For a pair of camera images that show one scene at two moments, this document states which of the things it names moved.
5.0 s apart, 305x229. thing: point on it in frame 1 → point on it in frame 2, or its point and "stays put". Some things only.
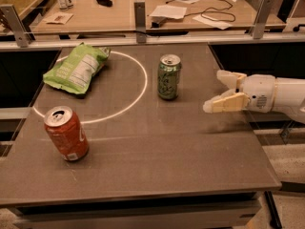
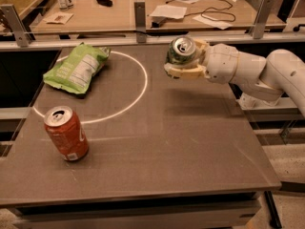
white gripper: (257, 92) → (222, 62)
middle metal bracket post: (139, 12) stays put
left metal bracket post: (13, 20) stays put
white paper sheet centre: (168, 11) stays put
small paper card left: (59, 18) stays put
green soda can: (169, 76) → (181, 51)
